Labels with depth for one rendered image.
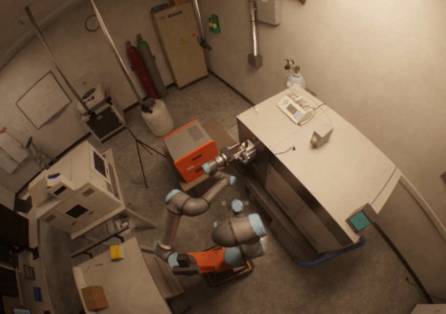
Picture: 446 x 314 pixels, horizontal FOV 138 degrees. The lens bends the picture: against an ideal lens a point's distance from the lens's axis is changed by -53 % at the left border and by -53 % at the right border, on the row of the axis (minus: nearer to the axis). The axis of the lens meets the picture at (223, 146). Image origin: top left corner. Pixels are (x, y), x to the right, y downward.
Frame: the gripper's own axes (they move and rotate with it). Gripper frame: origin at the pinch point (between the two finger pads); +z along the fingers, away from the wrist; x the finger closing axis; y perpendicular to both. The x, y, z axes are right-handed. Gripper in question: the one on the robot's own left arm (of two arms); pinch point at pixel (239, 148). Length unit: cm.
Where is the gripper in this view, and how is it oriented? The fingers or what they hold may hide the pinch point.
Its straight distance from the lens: 138.2
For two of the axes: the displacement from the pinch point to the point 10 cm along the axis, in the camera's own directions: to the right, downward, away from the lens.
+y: -1.4, -5.8, -8.0
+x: -5.2, -6.4, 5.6
